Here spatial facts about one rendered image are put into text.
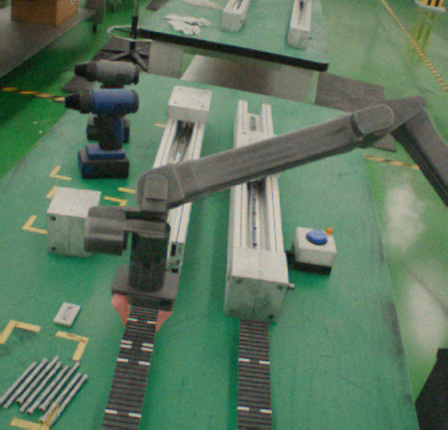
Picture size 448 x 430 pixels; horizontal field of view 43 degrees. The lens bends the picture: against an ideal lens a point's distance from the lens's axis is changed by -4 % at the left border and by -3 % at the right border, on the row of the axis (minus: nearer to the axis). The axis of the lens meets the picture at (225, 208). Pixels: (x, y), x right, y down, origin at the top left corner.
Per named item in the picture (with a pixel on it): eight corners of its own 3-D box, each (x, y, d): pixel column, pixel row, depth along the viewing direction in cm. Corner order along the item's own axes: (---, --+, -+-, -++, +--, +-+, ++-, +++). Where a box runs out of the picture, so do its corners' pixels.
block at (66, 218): (103, 259, 114) (105, 219, 109) (47, 252, 112) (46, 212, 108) (110, 231, 122) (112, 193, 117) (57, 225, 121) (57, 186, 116)
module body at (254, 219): (275, 292, 114) (284, 257, 109) (225, 284, 113) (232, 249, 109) (265, 130, 182) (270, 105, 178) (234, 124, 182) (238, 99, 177)
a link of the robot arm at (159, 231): (171, 233, 84) (171, 212, 88) (124, 229, 83) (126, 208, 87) (166, 271, 87) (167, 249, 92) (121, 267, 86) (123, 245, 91)
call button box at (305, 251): (329, 275, 121) (337, 251, 118) (284, 269, 121) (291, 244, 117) (325, 253, 128) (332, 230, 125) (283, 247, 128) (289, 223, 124)
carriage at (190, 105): (205, 133, 159) (208, 110, 155) (165, 127, 158) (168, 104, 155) (208, 112, 172) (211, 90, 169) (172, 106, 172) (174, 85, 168)
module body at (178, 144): (179, 278, 113) (184, 242, 108) (128, 270, 112) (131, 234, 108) (205, 120, 181) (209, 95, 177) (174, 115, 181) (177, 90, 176)
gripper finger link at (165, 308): (131, 311, 99) (135, 268, 95) (172, 317, 100) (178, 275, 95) (124, 338, 94) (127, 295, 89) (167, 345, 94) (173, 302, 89)
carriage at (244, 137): (277, 188, 138) (283, 163, 135) (231, 181, 138) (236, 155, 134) (274, 158, 152) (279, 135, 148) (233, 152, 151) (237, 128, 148)
